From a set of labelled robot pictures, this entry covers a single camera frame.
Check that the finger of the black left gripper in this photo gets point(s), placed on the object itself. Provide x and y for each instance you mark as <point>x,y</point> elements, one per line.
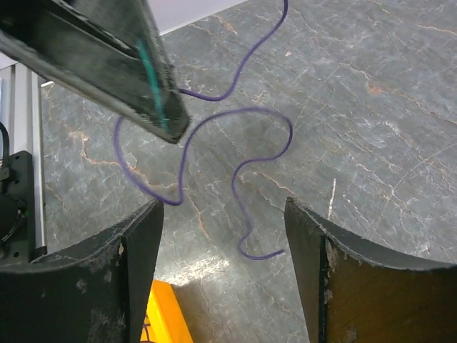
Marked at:
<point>107,51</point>

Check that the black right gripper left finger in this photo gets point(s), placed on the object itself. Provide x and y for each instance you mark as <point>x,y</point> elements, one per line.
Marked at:
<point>93,291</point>

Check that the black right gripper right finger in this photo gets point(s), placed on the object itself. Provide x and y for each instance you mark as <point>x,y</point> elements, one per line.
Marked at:
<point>354,290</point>

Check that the yellow plastic bin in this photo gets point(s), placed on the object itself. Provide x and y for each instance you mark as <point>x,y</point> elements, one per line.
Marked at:
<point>164,321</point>

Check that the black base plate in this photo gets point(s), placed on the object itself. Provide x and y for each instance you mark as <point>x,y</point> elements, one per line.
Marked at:
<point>18,241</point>

